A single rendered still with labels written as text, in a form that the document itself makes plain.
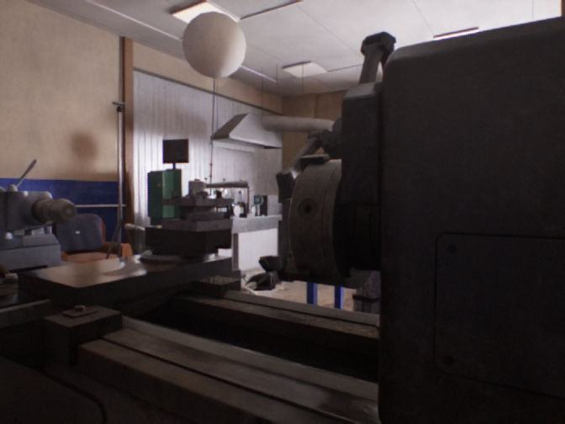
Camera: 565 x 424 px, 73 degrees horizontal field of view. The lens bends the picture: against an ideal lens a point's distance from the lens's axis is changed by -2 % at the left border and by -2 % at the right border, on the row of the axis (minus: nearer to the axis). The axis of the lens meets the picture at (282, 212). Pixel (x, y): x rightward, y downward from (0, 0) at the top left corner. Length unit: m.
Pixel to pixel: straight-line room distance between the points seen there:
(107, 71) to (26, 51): 1.04
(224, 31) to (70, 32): 2.11
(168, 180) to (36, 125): 1.65
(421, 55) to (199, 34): 4.41
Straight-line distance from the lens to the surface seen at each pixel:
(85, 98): 5.84
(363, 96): 0.53
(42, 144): 5.48
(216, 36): 4.82
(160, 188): 5.40
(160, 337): 0.93
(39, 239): 1.86
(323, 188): 0.68
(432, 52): 0.51
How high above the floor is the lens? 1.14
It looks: 2 degrees down
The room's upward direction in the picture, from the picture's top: straight up
